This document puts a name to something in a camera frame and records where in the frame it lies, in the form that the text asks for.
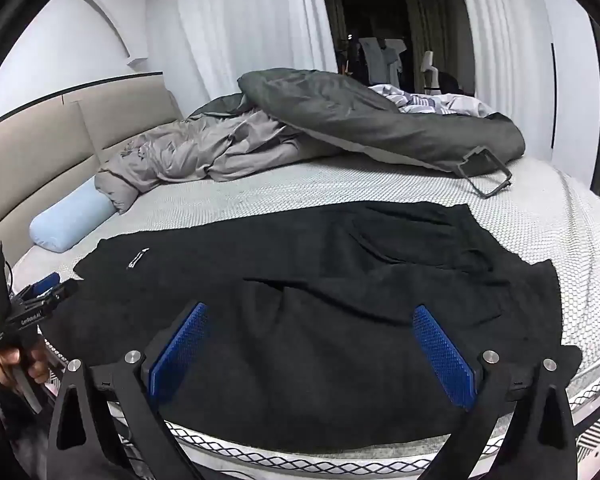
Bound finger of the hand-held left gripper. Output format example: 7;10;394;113
29;272;62;295
39;279;80;308

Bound white curtain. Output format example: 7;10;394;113
452;0;556;111
170;0;338;126

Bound white wardrobe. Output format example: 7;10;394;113
530;0;598;186

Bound dark grey blanket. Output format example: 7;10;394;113
187;67;526;178

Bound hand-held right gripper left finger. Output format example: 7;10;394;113
46;301;213;480

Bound black pants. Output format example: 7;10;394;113
40;201;583;456

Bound light blue pillow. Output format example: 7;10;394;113
29;179;118;253

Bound light grey duvet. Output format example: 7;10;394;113
95;107;341;216

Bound white upright object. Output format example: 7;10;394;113
419;51;440;95

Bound grey hanging garment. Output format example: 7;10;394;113
358;36;406;86

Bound grey plastic frame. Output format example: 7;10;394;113
452;145;512;198

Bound person's left hand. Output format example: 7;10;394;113
0;335;52;387

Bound honeycomb patterned mattress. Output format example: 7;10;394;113
10;152;600;480

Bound brown curtain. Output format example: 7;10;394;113
405;0;473;96

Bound white striped bed sheet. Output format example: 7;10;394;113
367;84;496;118

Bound beige padded headboard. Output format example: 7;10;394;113
0;72;183;281

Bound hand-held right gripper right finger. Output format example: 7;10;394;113
411;304;578;480

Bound person's left forearm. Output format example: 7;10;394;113
0;377;41;480

